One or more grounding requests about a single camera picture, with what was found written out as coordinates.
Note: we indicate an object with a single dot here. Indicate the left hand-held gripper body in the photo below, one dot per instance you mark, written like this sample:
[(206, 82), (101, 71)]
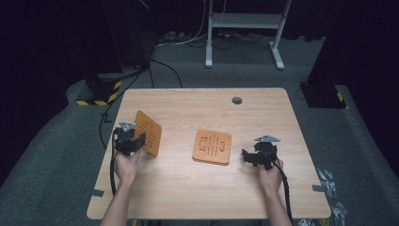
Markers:
[(124, 141)]

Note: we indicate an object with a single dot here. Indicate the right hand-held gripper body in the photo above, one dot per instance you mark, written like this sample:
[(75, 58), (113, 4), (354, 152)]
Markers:
[(266, 153)]

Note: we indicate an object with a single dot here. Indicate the slotted bamboo coaster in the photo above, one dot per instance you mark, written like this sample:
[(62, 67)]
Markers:
[(200, 155), (154, 142)]

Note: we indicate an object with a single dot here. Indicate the person's right hand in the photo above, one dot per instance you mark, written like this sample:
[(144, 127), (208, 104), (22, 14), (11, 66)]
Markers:
[(270, 180)]

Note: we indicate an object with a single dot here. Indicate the person's left hand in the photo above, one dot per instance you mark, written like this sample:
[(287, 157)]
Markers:
[(127, 169)]

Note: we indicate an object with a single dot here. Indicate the black stand with striped base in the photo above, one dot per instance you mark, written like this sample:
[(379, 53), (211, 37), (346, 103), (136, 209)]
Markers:
[(100, 91)]

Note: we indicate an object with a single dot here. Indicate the crumpled silver tape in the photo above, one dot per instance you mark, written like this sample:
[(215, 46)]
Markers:
[(327, 183), (339, 213)]

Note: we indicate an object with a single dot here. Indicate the black stand base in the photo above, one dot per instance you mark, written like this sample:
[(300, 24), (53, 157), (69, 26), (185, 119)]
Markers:
[(323, 95)]

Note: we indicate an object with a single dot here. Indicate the power strip with plugs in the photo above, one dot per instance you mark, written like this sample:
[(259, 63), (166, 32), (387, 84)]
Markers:
[(174, 36)]

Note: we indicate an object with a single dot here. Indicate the white metal stand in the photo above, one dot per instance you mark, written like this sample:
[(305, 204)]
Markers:
[(244, 20)]

